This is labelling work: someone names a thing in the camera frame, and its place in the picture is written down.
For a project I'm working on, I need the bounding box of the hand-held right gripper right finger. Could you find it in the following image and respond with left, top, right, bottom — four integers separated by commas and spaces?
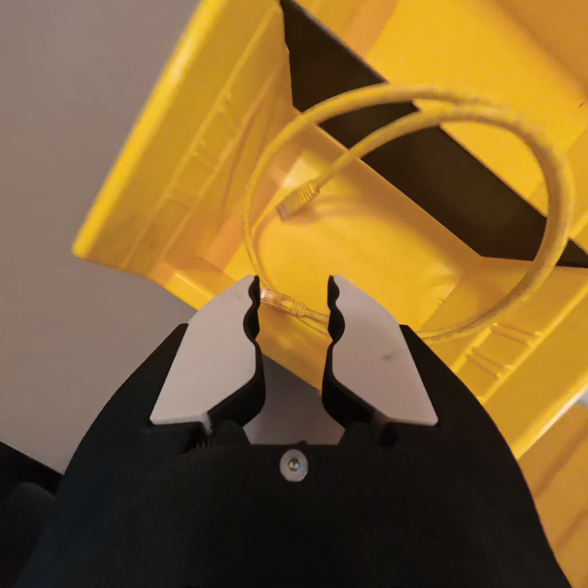
322, 274, 440, 429

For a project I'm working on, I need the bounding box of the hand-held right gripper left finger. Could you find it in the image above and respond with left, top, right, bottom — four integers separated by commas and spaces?
148, 275, 267, 426

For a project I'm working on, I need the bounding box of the yellow plastic bin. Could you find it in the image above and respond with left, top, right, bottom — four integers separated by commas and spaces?
72, 0, 588, 460
517, 404, 588, 588

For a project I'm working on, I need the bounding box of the yellow ethernet cable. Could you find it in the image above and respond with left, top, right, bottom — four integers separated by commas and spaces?
243, 84, 576, 344

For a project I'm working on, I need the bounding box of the grey desk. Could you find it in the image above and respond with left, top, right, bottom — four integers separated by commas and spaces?
0, 0, 343, 475

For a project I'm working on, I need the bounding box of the black bin divider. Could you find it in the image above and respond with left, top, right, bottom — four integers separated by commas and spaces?
278, 0, 588, 270

